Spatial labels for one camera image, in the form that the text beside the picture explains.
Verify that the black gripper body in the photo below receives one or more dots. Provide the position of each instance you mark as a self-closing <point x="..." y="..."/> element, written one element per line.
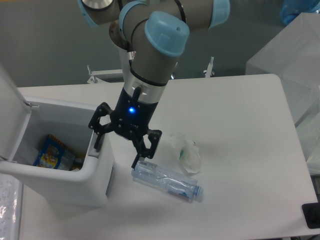
<point x="132" y="116"/>

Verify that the white push-button trash can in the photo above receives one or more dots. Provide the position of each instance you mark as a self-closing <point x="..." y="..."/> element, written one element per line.
<point x="84" y="173"/>

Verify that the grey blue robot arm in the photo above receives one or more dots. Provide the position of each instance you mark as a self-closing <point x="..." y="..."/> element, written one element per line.
<point x="157" y="34"/>

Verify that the crumpled clear plastic wrapper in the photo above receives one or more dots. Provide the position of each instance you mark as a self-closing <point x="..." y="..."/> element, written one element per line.
<point x="187" y="153"/>

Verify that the crushed clear plastic bottle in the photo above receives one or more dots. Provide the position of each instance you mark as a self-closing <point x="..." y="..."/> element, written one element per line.
<point x="168" y="180"/>

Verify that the colourful snack packet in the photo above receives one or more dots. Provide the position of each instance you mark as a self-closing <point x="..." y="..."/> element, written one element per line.
<point x="51" y="153"/>

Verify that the bubble wrap sheet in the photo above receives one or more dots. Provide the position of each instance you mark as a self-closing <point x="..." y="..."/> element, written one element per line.
<point x="11" y="194"/>

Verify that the translucent plastic covered box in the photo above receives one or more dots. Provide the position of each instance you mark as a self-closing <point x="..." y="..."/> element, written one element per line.
<point x="294" y="56"/>

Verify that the black device at table edge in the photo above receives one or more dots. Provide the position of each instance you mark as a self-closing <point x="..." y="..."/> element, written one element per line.
<point x="311" y="212"/>

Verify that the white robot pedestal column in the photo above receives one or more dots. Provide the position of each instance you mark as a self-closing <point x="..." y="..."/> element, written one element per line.
<point x="125" y="61"/>

